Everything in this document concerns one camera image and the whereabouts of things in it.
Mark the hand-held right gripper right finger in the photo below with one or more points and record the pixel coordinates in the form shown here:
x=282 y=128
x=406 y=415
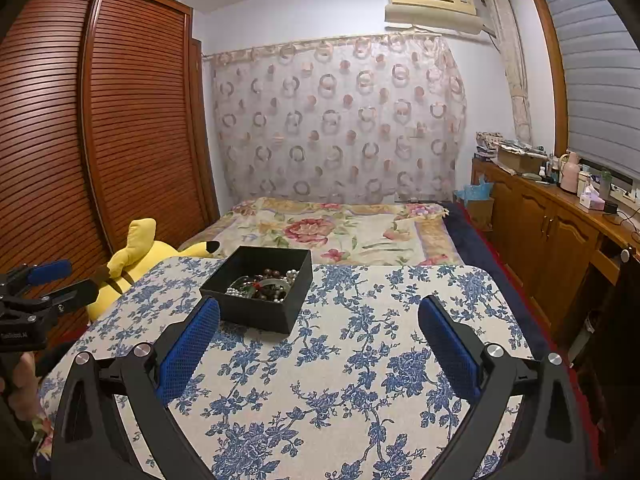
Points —
x=450 y=350

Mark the black jewelry box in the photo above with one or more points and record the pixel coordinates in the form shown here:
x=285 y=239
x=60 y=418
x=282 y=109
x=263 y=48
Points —
x=260 y=315

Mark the yellow plush toy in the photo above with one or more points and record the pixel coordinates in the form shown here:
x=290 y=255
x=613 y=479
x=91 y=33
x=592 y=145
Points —
x=145 y=260

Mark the floral bedspread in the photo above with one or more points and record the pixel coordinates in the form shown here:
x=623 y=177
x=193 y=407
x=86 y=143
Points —
x=325 y=230

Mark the small black device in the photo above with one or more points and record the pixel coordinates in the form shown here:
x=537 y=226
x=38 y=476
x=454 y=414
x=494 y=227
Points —
x=611 y=207

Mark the grey window blind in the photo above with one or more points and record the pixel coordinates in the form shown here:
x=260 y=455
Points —
x=595 y=70

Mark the pink tissue box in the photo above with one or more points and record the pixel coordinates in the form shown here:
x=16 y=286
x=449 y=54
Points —
x=592 y=200

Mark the person's left hand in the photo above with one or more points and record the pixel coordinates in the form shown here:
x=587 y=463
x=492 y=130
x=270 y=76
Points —
x=25 y=385

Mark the open cardboard box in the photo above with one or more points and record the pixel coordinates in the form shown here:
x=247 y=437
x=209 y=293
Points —
x=520 y=162

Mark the brown slatted wooden wardrobe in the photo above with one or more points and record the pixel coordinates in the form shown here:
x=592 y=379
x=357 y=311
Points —
x=125 y=110

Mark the silver bangle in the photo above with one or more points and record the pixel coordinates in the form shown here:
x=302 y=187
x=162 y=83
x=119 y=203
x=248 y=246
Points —
x=240 y=278

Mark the blue plastic bag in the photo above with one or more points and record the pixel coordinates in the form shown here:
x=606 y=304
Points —
x=475 y=192

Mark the tied beige curtain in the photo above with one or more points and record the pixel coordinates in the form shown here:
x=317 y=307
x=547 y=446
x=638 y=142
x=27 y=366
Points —
x=515 y=85

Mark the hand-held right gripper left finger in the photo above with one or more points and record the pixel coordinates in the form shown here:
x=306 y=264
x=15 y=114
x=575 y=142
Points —
x=187 y=355

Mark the white jar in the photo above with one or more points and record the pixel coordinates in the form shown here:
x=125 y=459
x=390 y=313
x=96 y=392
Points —
x=584 y=180

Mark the dark blue blanket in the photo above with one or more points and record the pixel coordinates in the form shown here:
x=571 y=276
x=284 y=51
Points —
x=490 y=250

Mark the person's left forearm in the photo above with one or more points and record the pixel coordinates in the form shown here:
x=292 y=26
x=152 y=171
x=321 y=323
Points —
x=15 y=445

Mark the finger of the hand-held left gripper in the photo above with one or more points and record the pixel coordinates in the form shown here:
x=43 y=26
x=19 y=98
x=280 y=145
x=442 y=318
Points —
x=75 y=292
x=50 y=271

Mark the green jade bangle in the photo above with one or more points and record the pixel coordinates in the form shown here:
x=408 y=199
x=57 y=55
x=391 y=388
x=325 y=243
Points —
x=260 y=285

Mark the wooden cabinet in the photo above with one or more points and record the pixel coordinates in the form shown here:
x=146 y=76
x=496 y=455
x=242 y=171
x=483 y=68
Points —
x=550 y=230

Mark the white power strip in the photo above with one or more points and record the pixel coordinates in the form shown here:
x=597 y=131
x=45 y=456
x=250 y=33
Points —
x=625 y=193

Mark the sheer circle-patterned curtain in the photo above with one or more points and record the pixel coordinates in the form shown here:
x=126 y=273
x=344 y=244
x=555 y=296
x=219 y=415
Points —
x=325 y=125

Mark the stack of books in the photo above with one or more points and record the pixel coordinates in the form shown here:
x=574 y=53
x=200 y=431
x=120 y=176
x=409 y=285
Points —
x=487 y=147

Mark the pink thermos jug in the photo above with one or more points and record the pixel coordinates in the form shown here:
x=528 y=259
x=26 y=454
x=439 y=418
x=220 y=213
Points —
x=571 y=175

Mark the blue floral tablecloth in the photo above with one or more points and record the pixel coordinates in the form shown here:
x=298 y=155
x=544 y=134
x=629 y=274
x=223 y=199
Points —
x=325 y=385

